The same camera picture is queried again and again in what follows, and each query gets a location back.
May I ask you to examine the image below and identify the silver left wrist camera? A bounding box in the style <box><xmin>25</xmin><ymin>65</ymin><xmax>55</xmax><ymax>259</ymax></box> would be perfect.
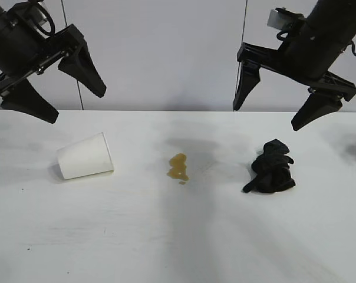
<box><xmin>35</xmin><ymin>0</ymin><xmax>49</xmax><ymax>27</ymax></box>

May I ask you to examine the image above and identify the white paper cup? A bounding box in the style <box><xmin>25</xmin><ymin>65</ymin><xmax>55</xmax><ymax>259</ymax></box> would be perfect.
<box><xmin>56</xmin><ymin>131</ymin><xmax>115</xmax><ymax>181</ymax></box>

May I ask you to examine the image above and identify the black cloth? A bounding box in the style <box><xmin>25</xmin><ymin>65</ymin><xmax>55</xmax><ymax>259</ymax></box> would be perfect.
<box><xmin>242</xmin><ymin>139</ymin><xmax>296</xmax><ymax>195</ymax></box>

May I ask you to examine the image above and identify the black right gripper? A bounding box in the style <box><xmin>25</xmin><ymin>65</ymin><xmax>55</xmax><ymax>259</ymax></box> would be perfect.
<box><xmin>233</xmin><ymin>17</ymin><xmax>356</xmax><ymax>132</ymax></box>

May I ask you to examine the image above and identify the brown liquid spill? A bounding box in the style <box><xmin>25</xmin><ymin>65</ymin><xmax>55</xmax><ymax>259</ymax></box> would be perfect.
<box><xmin>166</xmin><ymin>152</ymin><xmax>191</xmax><ymax>186</ymax></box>

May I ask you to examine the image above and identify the black left camera cable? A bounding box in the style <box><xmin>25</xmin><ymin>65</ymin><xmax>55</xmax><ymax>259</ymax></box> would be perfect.
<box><xmin>38</xmin><ymin>10</ymin><xmax>56</xmax><ymax>38</ymax></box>

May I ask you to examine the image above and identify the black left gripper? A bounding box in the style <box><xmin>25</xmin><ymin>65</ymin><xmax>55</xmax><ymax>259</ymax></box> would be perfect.
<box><xmin>0</xmin><ymin>0</ymin><xmax>107</xmax><ymax>124</ymax></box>

